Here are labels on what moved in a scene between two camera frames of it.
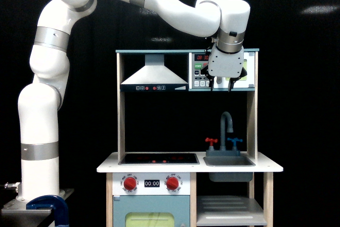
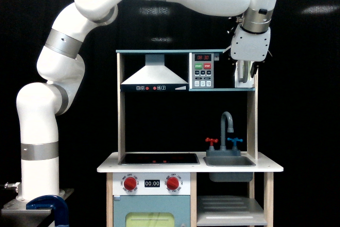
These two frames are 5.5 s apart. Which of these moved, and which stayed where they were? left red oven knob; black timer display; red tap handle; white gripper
Moved: white gripper
Stayed: left red oven knob; black timer display; red tap handle
